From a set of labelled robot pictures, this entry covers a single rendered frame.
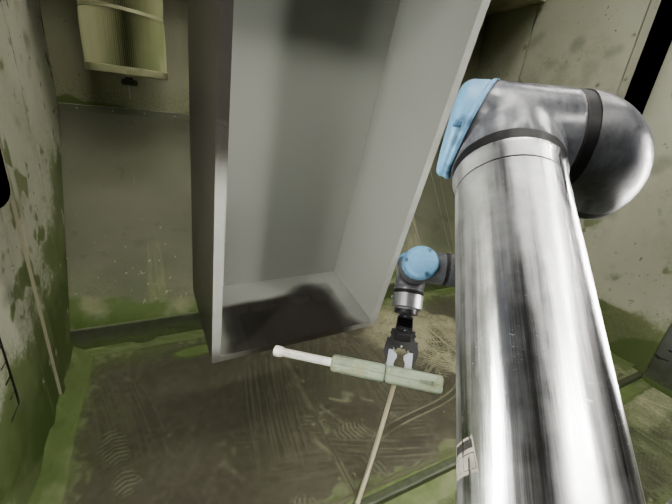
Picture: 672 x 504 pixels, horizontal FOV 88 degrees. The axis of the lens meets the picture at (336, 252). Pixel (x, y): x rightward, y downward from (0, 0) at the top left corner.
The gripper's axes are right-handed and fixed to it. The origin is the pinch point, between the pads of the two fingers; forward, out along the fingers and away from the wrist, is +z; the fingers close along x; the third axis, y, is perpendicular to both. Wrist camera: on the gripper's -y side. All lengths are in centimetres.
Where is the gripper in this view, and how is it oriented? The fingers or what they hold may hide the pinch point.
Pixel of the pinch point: (397, 378)
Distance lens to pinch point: 106.7
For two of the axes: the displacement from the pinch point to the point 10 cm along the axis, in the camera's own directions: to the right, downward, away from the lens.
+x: -9.7, -1.3, 2.1
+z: -1.8, 9.6, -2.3
